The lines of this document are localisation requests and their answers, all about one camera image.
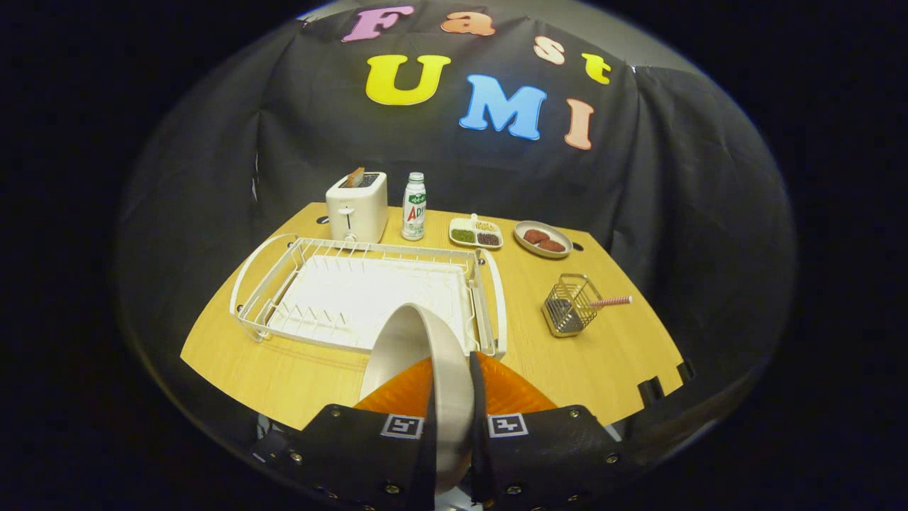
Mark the yellow beans pile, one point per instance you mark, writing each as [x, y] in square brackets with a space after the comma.
[486, 226]

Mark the white toaster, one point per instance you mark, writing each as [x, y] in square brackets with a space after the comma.
[358, 209]

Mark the small grey meat dish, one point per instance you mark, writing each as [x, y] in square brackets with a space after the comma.
[521, 241]

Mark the green beans pile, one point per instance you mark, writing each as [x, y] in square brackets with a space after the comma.
[463, 235]

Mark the brown toast slice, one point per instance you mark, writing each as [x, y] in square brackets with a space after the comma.
[355, 177]

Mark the cream white plate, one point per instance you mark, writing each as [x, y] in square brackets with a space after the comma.
[454, 397]

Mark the brown meat patty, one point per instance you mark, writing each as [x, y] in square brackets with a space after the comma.
[552, 245]
[535, 235]

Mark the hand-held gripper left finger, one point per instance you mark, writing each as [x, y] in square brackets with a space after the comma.
[355, 454]

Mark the dark red beans pile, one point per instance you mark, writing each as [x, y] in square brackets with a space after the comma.
[489, 239]

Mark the black backdrop cloth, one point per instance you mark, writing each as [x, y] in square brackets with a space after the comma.
[709, 213]

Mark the black table clamp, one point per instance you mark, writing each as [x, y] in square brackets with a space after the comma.
[650, 392]
[685, 371]

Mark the white bottle green label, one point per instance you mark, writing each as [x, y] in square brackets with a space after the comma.
[414, 209]

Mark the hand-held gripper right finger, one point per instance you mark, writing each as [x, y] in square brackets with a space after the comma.
[553, 454]

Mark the white divided condiment dish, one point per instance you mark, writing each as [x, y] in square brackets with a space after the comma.
[475, 245]

